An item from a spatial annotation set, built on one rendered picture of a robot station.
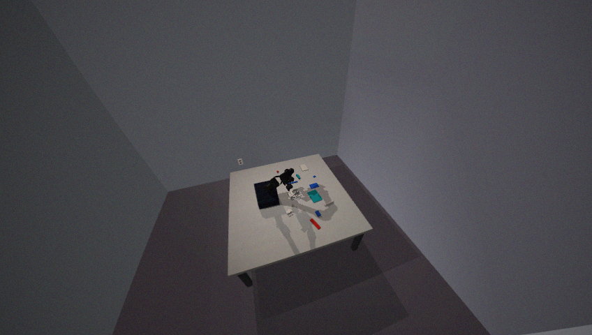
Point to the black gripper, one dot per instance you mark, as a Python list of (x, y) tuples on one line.
[(289, 186)]

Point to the teal flat plate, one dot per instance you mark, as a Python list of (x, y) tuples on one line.
[(314, 196)]

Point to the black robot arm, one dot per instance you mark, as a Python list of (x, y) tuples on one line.
[(274, 183)]

